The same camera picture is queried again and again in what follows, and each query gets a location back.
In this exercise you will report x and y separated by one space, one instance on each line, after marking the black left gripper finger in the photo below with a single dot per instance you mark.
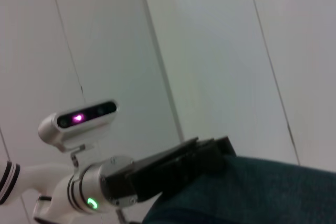
225 145

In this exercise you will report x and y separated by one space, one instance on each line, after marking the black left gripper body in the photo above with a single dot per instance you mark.
162 174

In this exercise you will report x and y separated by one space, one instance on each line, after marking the dark teal zip lunch bag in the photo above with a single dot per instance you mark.
249 195

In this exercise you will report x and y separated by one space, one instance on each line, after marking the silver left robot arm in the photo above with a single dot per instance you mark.
78 184

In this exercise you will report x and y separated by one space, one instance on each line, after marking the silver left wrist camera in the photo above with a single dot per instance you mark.
76 124

